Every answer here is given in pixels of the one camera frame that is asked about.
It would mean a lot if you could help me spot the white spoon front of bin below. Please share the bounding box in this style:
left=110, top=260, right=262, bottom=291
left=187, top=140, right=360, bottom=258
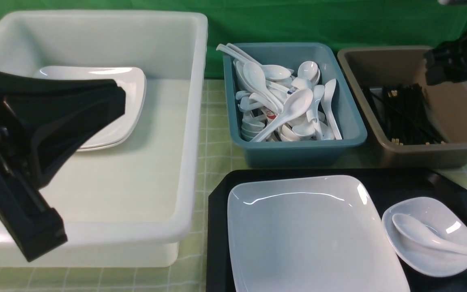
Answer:
left=250, top=88, right=314, bottom=142

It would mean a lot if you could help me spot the large white plastic tub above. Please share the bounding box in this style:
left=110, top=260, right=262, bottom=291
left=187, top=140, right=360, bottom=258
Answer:
left=0, top=11, right=208, bottom=267

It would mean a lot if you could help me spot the green checkered tablecloth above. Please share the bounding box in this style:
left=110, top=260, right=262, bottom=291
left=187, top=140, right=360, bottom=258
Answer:
left=0, top=79, right=467, bottom=292

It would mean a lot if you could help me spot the green backdrop cloth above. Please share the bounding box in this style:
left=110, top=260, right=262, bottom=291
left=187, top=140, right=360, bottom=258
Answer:
left=0, top=0, right=467, bottom=78

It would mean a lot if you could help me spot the brown plastic chopstick bin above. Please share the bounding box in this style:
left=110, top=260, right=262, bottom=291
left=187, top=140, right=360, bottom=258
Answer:
left=337, top=46, right=467, bottom=169

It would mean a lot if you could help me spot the white spoon of bin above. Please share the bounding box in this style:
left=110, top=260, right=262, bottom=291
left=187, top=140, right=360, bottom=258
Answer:
left=216, top=43, right=293, bottom=82
left=250, top=88, right=314, bottom=142
left=321, top=78, right=343, bottom=140

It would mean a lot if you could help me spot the white spoon right of bin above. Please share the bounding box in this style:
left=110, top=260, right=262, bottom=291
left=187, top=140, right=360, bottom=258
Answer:
left=321, top=78, right=343, bottom=140

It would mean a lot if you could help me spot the white square plate in tub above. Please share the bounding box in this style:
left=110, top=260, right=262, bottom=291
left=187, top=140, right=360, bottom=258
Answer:
left=32, top=65, right=147, bottom=148

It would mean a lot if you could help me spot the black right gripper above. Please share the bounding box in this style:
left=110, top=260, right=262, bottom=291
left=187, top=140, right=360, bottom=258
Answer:
left=423, top=30, right=467, bottom=86

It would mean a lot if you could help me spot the teal plastic spoon bin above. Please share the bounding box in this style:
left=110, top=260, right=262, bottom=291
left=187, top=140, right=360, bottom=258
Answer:
left=223, top=43, right=367, bottom=168

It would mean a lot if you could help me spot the white ceramic soup spoon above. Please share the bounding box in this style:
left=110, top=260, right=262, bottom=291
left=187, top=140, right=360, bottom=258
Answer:
left=392, top=214, right=467, bottom=256

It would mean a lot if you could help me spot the white spoon top of bin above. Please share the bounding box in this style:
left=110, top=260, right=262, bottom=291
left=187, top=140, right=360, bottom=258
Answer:
left=216, top=43, right=293, bottom=82

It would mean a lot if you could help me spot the large white rice plate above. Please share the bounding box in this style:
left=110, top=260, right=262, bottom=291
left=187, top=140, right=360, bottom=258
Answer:
left=227, top=175, right=410, bottom=292

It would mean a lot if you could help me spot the lower white square plate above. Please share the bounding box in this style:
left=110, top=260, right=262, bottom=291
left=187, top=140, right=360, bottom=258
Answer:
left=77, top=138, right=128, bottom=152

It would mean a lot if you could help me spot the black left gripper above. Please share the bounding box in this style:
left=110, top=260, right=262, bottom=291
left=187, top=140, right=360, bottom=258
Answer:
left=0, top=71, right=126, bottom=262

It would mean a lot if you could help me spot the small white bowl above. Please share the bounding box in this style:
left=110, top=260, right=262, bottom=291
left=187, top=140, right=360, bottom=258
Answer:
left=381, top=197, right=467, bottom=277

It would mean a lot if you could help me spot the black chopsticks pile in bin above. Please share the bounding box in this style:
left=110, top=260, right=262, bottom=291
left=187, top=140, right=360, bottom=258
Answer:
left=361, top=83, right=447, bottom=146

